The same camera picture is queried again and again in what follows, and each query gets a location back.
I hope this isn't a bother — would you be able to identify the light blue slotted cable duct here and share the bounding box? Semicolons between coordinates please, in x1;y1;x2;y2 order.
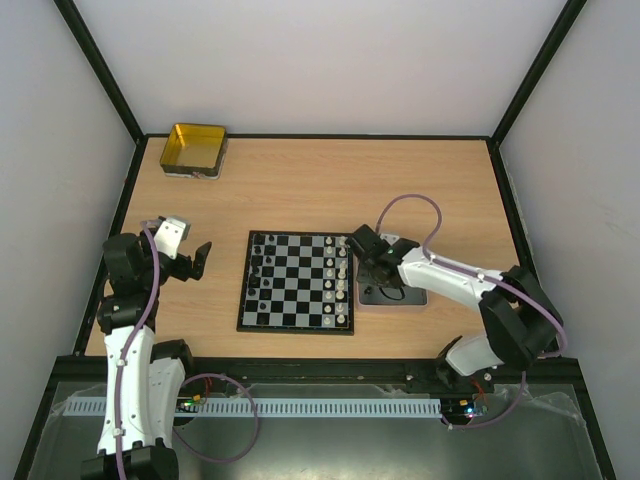
59;397;444;417

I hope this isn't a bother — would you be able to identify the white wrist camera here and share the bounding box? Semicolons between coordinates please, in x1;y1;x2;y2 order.
380;233;399;245
154;216;191;260

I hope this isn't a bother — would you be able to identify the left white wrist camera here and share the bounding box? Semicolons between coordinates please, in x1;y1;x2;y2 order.
154;216;191;260

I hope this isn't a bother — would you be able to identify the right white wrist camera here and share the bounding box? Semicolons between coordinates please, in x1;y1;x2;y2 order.
380;233;399;245

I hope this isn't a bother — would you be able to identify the yellow square tin box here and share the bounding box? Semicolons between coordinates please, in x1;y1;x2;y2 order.
159;123;228;180

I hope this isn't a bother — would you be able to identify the black aluminium frame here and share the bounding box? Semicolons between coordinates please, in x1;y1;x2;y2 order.
15;1;615;479

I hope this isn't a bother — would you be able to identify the silver foil tray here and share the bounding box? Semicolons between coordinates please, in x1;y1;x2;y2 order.
356;270;428;308

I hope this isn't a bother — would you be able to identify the black and silver chessboard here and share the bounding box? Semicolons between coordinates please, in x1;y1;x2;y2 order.
236;230;355;336

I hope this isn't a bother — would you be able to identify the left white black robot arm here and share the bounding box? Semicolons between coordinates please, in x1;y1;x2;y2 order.
80;228;212;479

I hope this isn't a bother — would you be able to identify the white king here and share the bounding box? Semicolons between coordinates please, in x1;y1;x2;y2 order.
338;260;348;280

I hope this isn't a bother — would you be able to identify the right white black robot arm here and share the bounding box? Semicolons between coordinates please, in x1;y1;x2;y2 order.
347;225;567;392

